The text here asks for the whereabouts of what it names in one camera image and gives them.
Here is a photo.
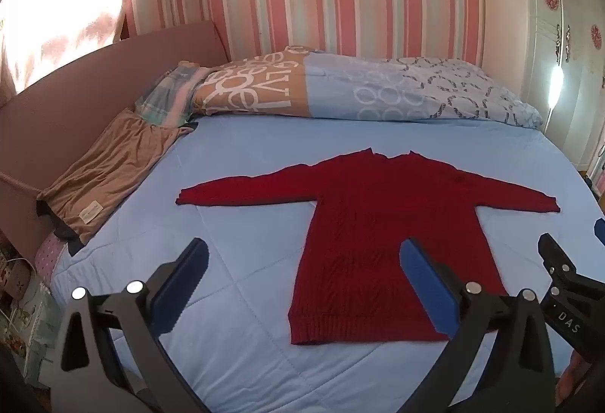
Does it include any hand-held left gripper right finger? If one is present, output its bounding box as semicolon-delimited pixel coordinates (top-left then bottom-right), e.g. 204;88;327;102
399;237;558;413

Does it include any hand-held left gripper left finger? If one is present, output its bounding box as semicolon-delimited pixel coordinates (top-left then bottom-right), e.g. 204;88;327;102
51;237;211;413

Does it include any light blue quilted bed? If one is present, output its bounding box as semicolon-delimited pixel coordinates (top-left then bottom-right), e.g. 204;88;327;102
50;113;605;413

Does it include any dark cloth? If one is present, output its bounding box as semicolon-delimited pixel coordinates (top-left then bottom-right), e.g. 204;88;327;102
38;200;90;255

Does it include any pink polka dot sheet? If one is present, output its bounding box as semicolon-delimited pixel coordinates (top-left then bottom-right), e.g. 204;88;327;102
35;234;73;287

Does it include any red knitted sweater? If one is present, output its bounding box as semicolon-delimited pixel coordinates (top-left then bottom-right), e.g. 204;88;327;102
176;148;562;346

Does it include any pink upholstered headboard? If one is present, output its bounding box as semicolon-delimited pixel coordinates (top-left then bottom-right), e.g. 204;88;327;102
0;20;232;267

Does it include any white wardrobe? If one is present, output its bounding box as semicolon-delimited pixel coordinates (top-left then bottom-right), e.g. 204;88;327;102
515;0;605;168

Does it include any floral patterned cloth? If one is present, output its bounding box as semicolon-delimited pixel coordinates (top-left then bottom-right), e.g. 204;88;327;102
0;243;63;371

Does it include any folded printed duvet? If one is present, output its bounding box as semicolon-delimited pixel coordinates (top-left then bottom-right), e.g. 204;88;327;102
191;45;543;130

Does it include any pastel striped pillow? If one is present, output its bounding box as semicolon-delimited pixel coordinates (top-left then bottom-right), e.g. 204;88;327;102
135;61;213;128

